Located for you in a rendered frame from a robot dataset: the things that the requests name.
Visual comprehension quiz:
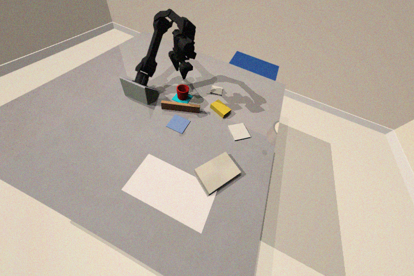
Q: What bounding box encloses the yellow rectangular block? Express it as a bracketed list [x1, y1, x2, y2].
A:
[210, 99, 231, 118]

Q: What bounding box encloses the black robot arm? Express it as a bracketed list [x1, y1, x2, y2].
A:
[132, 9, 196, 87]

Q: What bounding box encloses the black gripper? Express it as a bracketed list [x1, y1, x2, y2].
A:
[168, 47, 193, 79]

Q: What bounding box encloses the white flat square pad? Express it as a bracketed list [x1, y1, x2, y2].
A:
[228, 123, 251, 141]

